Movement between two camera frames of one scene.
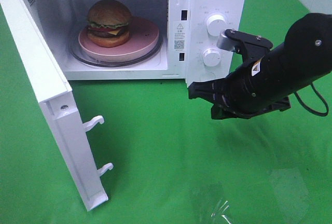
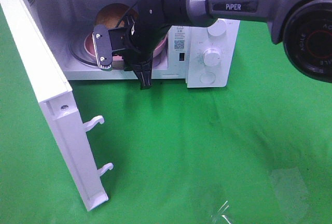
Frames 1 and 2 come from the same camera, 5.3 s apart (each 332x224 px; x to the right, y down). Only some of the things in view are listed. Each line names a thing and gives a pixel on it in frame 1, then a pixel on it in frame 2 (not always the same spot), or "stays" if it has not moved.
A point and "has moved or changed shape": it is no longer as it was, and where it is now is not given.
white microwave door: [54, 93] stays
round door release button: [206, 76] stays
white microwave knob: [211, 57] stays
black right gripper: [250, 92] → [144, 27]
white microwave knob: [215, 24] stays
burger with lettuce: [108, 24] has moved or changed shape
